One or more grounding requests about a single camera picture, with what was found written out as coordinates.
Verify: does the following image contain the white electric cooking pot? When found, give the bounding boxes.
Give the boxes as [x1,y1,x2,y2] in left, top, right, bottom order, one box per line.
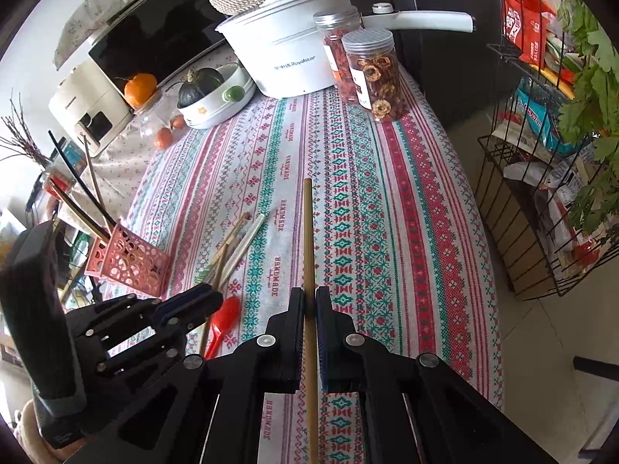
[214,0,477,101]

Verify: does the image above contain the glass jar with tomatoes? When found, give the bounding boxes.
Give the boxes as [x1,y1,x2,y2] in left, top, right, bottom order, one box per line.
[131,90,189,151]

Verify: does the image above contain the jar of dried fruit rings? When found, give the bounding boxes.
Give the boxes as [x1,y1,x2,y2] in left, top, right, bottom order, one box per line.
[342,28,405,123]

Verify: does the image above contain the bamboo chopstick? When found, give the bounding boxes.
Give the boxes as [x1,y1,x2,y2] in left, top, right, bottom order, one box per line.
[303,178,319,463]
[82,134,113,235]

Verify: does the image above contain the orange tangerine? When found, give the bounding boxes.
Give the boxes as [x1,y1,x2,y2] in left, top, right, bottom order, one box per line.
[124,72,157,109]

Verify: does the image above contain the blue labelled clear canister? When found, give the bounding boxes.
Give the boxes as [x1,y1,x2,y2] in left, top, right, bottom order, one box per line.
[48,137,86,191]

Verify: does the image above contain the black chopstick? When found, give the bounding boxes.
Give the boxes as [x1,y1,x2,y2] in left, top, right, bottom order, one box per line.
[48,131,116,229]
[49,178,110,243]

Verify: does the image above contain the pink perforated utensil holder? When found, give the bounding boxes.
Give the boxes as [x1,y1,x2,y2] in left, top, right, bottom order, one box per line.
[85,223,170,297]

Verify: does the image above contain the patterned woven tablecloth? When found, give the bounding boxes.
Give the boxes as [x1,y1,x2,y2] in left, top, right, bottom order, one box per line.
[120,73,504,406]

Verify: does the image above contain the grey refrigerator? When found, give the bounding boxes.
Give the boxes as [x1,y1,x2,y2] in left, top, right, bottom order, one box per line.
[351,0,517,129]

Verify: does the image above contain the black microwave oven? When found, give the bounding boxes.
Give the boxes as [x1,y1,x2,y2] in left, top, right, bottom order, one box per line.
[89,0,226,92]

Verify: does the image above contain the wrapped disposable chopsticks pair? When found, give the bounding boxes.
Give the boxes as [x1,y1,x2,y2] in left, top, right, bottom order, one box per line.
[198,213,250,355]

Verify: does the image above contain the white ceramic casserole dish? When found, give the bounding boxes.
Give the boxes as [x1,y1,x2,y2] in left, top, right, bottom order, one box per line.
[180,63,256,130]

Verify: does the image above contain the phone mounted on left gripper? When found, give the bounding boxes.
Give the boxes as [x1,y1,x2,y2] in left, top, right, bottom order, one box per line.
[1,221,86,417]

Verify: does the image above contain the green leafy vegetables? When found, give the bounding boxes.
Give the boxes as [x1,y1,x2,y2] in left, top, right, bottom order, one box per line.
[557,0,618,234]

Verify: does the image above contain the dark green squash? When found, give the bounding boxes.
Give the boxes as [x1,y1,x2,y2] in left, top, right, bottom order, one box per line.
[177,68,224,109]

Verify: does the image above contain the dried branch bouquet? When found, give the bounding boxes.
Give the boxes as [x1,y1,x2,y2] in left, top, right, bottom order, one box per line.
[1,96,51,170]

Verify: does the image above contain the red plastic spoon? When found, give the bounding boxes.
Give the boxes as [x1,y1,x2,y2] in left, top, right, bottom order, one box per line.
[203,297,241,360]

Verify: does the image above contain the black wire storage rack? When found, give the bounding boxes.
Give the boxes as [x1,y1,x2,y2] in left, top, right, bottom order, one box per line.
[475,0,618,300]

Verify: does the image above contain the jar of red dried fruit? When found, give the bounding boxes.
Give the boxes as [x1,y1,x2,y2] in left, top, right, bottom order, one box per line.
[313,5,362,104]

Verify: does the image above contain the floral side table cloth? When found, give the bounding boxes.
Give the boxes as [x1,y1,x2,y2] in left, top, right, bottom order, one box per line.
[58,42,237,229]

